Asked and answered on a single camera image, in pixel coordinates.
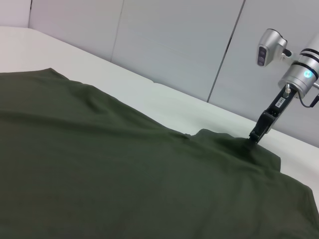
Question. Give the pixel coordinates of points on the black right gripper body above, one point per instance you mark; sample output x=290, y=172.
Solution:
x=280, y=104

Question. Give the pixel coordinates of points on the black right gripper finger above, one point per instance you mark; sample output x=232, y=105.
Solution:
x=261, y=127

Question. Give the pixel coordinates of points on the dark green t-shirt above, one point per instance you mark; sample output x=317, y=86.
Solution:
x=112, y=174

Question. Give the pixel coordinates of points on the small silver connector plug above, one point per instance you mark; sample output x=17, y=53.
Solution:
x=287, y=90

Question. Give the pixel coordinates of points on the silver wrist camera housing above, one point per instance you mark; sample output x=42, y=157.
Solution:
x=268, y=47

